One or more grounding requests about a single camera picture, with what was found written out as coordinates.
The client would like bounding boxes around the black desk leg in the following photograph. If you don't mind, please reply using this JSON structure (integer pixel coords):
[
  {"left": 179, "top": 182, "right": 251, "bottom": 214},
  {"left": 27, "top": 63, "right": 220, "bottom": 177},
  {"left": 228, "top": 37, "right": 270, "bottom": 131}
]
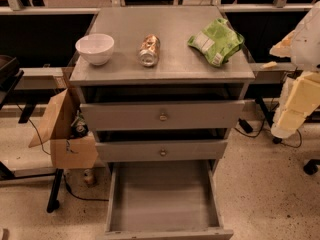
[{"left": 47, "top": 169, "right": 63, "bottom": 213}]

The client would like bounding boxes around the black power adapter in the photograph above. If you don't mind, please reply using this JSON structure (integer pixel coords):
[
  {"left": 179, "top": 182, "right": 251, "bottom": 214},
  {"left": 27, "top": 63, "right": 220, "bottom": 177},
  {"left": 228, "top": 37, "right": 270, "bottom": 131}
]
[{"left": 238, "top": 118, "right": 253, "bottom": 133}]

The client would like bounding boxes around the orange soda can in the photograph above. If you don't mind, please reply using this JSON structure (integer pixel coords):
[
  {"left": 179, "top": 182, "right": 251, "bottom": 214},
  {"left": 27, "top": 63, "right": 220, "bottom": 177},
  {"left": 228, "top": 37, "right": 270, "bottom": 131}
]
[{"left": 138, "top": 34, "right": 160, "bottom": 67}]

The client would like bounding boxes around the brown cardboard box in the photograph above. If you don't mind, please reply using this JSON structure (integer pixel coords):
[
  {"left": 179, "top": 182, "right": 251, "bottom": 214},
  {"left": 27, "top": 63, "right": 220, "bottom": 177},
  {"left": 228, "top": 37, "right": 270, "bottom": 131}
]
[{"left": 29, "top": 67, "right": 98, "bottom": 169}]

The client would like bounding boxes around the black chair caster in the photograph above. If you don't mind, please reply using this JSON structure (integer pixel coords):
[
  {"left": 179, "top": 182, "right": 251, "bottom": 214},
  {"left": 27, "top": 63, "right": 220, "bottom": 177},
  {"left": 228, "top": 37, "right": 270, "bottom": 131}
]
[{"left": 303, "top": 159, "right": 320, "bottom": 175}]

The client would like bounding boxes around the white ceramic bowl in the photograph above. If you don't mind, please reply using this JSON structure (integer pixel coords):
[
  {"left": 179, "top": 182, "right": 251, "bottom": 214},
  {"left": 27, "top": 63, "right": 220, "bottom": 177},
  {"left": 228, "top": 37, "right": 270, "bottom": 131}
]
[{"left": 75, "top": 33, "right": 115, "bottom": 65}]

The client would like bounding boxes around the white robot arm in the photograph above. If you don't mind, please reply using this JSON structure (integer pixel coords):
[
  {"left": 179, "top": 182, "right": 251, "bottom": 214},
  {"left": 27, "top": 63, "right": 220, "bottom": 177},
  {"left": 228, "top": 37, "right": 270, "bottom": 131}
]
[{"left": 270, "top": 2, "right": 320, "bottom": 138}]

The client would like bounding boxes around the middle grey drawer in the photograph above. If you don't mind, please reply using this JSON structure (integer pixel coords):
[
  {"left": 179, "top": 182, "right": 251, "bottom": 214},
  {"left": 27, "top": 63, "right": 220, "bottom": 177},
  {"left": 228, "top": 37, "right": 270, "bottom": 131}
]
[{"left": 96, "top": 140, "right": 227, "bottom": 162}]

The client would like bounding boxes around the grey drawer cabinet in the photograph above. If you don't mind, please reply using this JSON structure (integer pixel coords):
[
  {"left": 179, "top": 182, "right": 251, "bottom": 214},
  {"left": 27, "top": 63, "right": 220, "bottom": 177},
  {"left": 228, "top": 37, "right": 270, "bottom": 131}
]
[{"left": 69, "top": 5, "right": 256, "bottom": 172}]

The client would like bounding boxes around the top grey drawer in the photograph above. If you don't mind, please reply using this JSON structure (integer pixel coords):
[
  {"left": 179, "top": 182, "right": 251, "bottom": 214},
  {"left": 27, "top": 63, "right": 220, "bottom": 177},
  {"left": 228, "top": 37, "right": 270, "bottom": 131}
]
[{"left": 81, "top": 101, "right": 244, "bottom": 131}]

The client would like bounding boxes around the bottom grey open drawer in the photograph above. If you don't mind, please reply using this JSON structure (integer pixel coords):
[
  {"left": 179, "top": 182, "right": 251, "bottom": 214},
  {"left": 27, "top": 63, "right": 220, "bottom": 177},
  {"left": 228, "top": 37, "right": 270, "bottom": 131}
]
[{"left": 96, "top": 160, "right": 233, "bottom": 240}]

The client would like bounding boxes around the green snack bag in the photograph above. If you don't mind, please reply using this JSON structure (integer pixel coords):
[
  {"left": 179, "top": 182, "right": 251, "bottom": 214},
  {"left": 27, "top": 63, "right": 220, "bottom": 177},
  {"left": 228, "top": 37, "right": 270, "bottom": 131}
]
[{"left": 187, "top": 18, "right": 245, "bottom": 67}]

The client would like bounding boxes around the small bottle on floor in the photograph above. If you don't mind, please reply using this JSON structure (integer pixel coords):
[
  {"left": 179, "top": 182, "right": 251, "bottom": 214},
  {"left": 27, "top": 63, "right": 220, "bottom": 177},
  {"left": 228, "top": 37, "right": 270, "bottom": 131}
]
[{"left": 84, "top": 169, "right": 97, "bottom": 186}]

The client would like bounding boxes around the black floor cable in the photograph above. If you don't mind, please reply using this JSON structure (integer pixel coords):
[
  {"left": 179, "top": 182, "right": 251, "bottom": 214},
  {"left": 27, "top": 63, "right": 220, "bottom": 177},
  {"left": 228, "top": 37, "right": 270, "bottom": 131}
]
[{"left": 62, "top": 173, "right": 110, "bottom": 202}]

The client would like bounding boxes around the black table leg right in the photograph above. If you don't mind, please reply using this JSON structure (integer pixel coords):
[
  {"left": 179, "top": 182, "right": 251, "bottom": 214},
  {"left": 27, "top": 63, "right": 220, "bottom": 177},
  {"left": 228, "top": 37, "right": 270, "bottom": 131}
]
[{"left": 255, "top": 96, "right": 282, "bottom": 144}]

